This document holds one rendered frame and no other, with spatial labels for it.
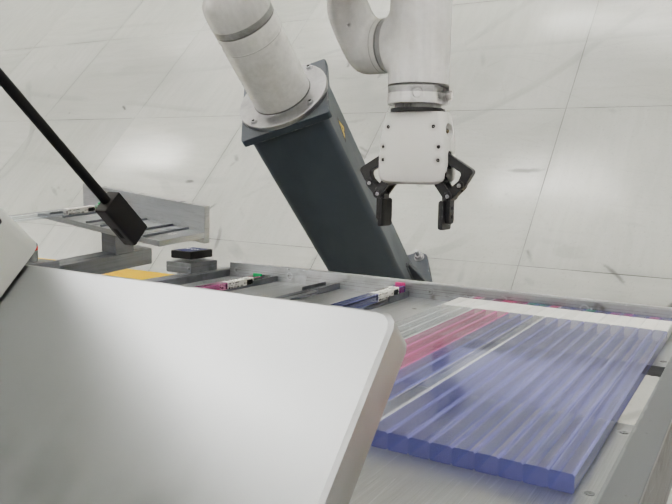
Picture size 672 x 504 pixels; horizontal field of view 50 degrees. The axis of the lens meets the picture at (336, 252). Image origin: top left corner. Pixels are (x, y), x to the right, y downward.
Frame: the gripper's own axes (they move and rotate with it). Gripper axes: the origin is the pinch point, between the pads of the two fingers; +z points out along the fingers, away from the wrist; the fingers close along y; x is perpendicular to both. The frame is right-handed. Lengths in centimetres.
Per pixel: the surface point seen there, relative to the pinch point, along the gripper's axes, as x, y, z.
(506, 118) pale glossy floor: -129, 28, -24
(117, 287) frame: 82, -31, -4
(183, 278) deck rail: 14.1, 30.0, 9.4
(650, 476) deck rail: 52, -38, 9
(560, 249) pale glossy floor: -94, 2, 12
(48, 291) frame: 82, -29, -4
